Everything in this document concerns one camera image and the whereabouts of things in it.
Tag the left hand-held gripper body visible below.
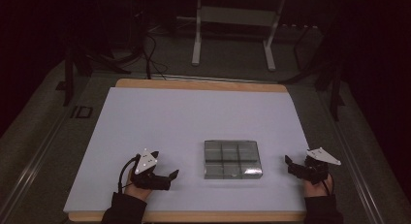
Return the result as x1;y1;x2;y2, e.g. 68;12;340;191
130;147;173;191

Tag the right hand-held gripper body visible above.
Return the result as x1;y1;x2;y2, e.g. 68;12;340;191
299;146;342;186

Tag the person's right hand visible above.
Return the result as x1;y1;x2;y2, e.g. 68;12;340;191
301;173;334;199

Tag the person's left hand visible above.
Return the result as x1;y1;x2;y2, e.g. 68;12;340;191
123;167;153;203

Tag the white table mat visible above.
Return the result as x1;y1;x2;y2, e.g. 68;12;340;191
63;86;310;214

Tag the clear plastic compartment box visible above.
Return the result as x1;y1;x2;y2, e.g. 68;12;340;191
203;139;264;180

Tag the black tripod stand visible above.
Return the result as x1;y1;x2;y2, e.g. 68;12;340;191
279;19;346;122
55;39;132;108

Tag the white metal stand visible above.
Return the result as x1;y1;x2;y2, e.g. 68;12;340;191
191;0;287;72

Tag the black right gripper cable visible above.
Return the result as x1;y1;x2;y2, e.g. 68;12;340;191
320;175;335;197

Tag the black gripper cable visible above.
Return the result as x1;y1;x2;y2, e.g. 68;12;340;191
320;175;335;197
117;155;142;195

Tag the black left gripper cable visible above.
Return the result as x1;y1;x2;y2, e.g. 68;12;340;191
117;155;142;195

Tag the black floor cable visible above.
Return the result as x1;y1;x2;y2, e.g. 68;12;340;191
142;10;169;80

